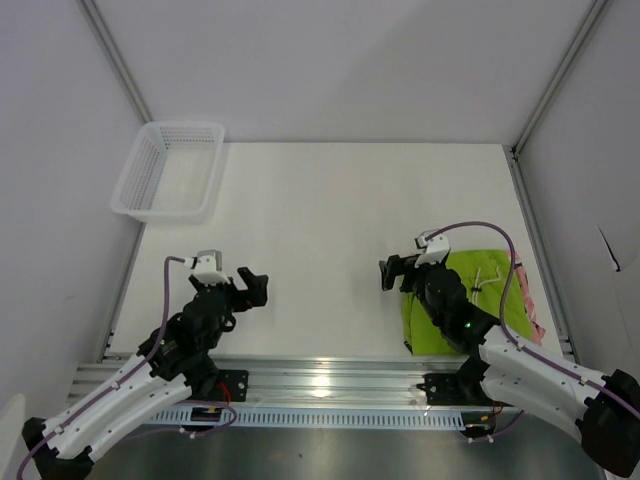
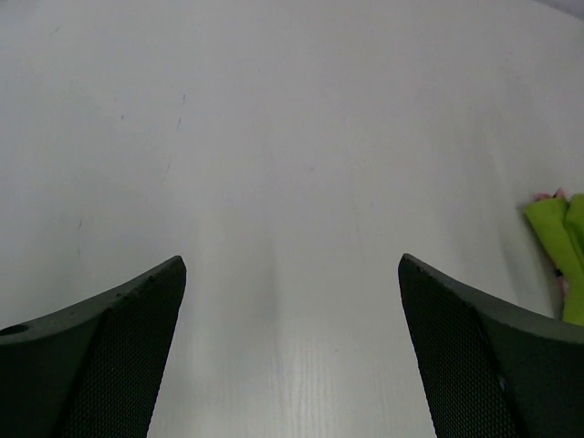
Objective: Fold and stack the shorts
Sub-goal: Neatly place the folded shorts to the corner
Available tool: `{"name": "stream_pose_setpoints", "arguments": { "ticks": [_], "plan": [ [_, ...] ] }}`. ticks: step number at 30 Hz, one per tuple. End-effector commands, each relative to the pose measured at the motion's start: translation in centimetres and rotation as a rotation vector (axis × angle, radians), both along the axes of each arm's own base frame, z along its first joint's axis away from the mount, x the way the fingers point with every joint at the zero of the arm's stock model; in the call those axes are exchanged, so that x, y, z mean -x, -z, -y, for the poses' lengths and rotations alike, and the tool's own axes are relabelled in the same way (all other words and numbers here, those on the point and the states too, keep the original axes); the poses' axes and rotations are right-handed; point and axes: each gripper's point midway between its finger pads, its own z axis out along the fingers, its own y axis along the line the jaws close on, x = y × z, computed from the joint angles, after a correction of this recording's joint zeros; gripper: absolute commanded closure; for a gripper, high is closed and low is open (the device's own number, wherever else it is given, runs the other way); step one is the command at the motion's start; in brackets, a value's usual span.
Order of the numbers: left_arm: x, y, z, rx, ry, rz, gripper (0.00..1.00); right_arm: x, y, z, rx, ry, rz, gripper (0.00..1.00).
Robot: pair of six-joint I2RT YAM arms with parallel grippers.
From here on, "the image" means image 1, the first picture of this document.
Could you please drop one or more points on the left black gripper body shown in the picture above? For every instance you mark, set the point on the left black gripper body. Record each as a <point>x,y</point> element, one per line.
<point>231,307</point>

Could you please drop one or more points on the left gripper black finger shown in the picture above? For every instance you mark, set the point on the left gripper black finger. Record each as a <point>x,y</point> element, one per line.
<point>256,298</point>
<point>251,281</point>

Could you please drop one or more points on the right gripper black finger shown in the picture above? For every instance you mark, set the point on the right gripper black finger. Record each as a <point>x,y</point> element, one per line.
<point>409,282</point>
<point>395,267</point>

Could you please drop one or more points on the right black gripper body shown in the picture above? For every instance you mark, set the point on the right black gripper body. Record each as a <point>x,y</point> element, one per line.
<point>419,289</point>

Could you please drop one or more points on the lime green shorts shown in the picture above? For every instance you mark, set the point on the lime green shorts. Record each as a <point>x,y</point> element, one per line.
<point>483,273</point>

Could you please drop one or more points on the pink shark print shorts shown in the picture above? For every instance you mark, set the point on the pink shark print shorts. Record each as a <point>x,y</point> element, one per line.
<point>520,307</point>

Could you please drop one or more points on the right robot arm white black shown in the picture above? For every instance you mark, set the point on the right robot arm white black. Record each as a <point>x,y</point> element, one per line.
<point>600,411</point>

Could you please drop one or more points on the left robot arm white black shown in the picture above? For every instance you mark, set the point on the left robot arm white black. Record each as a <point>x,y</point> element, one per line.
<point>68,445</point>

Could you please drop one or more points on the white plastic basket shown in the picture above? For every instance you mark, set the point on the white plastic basket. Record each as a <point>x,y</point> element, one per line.
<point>172,172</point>

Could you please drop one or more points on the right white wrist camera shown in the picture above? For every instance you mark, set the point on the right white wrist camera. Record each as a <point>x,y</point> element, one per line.
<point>433,248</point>

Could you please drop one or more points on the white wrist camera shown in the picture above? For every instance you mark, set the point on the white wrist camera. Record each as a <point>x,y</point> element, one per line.
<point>207,268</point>
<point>433,248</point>

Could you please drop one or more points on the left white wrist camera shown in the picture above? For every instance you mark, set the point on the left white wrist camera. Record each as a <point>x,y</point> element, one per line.
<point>207,268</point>

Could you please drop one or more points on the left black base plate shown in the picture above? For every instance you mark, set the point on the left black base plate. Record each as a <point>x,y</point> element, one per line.
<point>231,386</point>

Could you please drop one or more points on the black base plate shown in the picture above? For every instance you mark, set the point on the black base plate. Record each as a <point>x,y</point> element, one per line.
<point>231,386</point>
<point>451,389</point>

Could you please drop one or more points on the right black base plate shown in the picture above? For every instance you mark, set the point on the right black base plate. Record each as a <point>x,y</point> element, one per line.
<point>451,389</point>

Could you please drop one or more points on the aluminium mounting rail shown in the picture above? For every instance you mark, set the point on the aluminium mounting rail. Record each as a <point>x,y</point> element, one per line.
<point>337,383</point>

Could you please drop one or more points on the white slotted cable duct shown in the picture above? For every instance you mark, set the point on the white slotted cable duct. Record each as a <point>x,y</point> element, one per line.
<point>243,416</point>

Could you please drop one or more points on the left aluminium frame post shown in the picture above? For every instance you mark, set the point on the left aluminium frame post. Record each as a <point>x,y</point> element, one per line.
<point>107,43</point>

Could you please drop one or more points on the aluminium frame post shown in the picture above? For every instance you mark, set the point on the aluminium frame post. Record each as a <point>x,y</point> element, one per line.
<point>569,59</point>
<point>107,43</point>

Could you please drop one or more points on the right aluminium frame post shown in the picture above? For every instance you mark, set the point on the right aluminium frame post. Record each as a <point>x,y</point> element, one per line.
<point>569,59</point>

